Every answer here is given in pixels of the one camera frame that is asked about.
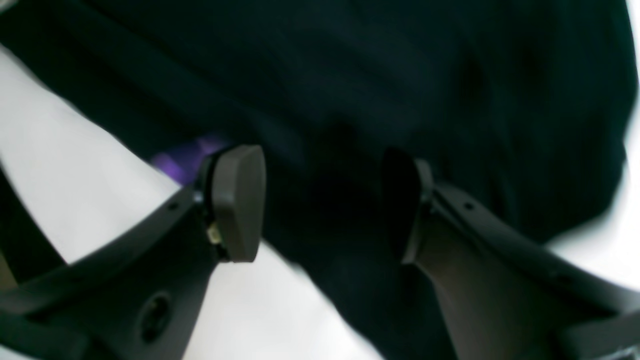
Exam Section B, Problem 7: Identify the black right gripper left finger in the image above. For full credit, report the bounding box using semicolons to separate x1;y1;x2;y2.
1;145;266;360

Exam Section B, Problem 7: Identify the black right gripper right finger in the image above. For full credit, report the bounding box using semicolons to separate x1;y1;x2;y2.
382;148;640;360

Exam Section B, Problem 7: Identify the black t-shirt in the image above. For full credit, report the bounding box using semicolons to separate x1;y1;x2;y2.
1;0;638;360

